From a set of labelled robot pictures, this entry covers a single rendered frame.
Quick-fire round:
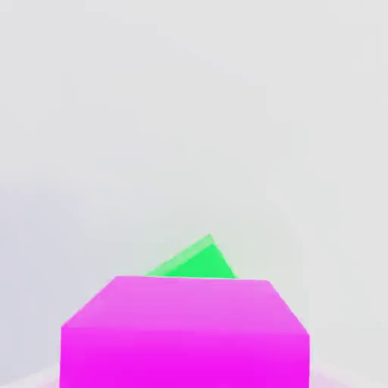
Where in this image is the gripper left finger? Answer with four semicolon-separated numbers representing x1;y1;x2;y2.
10;363;61;388

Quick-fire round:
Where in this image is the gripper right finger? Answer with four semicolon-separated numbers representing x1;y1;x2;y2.
309;365;345;388

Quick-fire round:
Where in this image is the small green cube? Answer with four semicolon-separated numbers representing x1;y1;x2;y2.
145;233;238;280

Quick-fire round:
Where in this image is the small magenta cube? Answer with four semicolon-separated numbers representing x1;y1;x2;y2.
59;274;311;388

